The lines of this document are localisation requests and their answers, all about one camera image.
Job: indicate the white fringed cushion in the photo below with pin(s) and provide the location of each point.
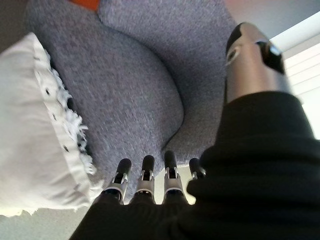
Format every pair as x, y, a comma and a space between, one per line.
30, 130

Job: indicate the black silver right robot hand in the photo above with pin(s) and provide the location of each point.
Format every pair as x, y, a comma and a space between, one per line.
250, 175

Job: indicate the white slatted radiator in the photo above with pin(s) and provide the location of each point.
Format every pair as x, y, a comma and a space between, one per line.
305, 65

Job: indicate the grey fabric armchair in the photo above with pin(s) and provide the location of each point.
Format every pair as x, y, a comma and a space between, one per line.
130, 87

